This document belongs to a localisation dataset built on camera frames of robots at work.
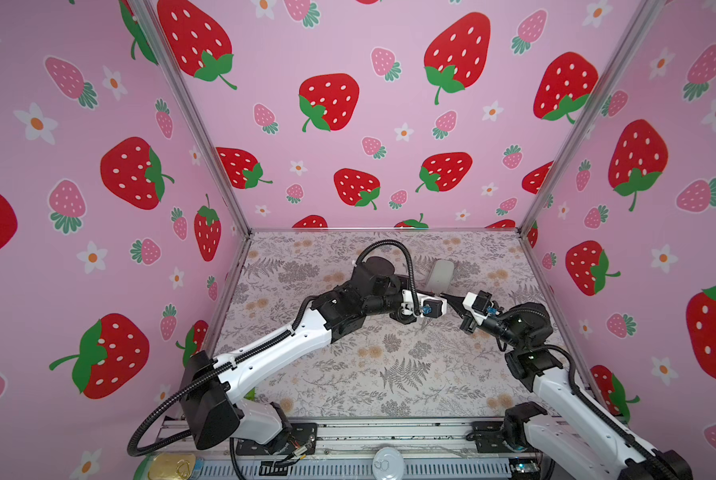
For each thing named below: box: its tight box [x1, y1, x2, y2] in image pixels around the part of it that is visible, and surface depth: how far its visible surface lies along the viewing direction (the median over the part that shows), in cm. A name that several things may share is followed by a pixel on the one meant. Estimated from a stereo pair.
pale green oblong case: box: [428, 260, 455, 293], surface depth 109 cm
